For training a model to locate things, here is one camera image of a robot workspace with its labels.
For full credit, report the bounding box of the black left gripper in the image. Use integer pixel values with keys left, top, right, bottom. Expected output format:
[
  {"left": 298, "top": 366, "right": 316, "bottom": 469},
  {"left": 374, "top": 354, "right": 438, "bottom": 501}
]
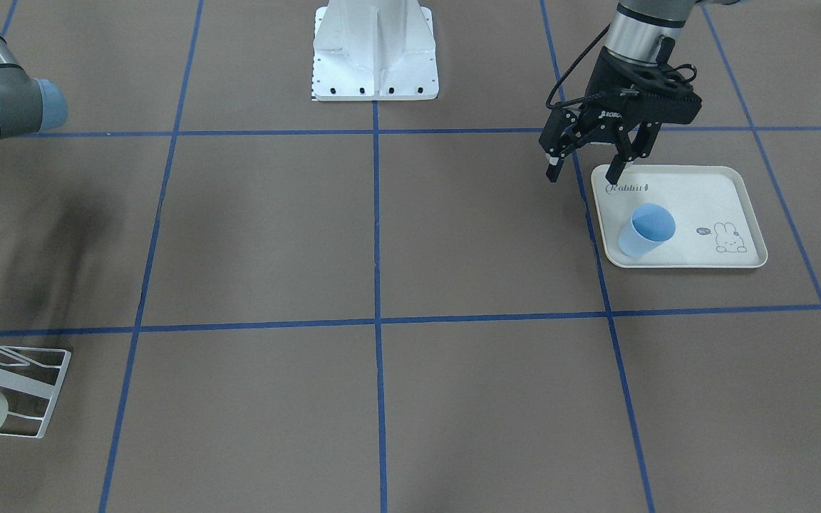
[{"left": 539, "top": 48, "right": 703, "bottom": 185}]

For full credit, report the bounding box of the blue cup front row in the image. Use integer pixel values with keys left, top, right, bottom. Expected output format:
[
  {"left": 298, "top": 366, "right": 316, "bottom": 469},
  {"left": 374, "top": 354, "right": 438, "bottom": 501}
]
[{"left": 618, "top": 202, "right": 676, "bottom": 259}]

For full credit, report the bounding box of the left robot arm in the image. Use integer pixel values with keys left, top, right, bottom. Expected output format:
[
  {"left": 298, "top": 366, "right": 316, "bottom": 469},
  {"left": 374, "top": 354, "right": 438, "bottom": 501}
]
[{"left": 539, "top": 1, "right": 703, "bottom": 185}]

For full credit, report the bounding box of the cream plastic tray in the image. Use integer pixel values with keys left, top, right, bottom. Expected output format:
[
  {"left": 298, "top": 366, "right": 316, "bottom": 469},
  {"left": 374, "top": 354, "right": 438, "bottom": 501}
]
[{"left": 591, "top": 165, "right": 768, "bottom": 269}]

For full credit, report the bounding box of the white wire cup rack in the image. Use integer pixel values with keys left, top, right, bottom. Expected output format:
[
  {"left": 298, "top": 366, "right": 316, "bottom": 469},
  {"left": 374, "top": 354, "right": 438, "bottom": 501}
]
[{"left": 0, "top": 344, "right": 72, "bottom": 439}]

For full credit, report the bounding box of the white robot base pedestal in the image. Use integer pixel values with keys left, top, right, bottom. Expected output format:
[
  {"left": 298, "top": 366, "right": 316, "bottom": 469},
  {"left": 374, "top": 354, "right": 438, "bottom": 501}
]
[{"left": 311, "top": 1, "right": 440, "bottom": 102}]

